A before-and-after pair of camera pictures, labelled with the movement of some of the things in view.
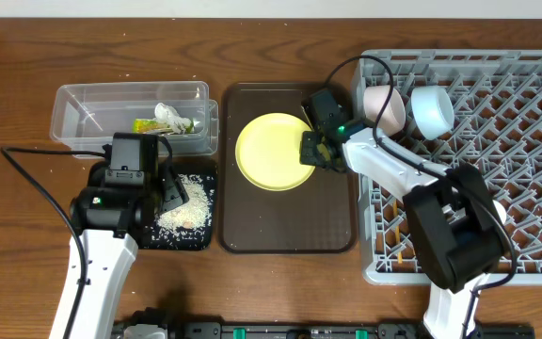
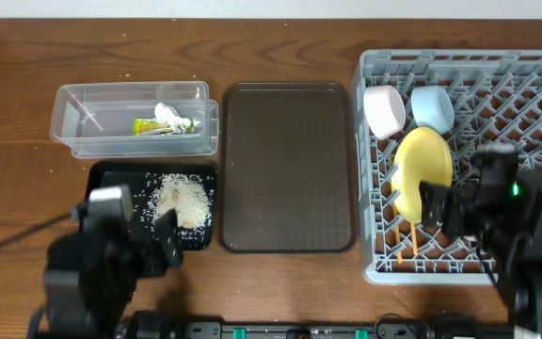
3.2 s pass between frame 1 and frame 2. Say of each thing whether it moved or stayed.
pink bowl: stayed
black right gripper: moved
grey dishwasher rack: stayed
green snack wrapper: stayed
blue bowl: stayed
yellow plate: moved
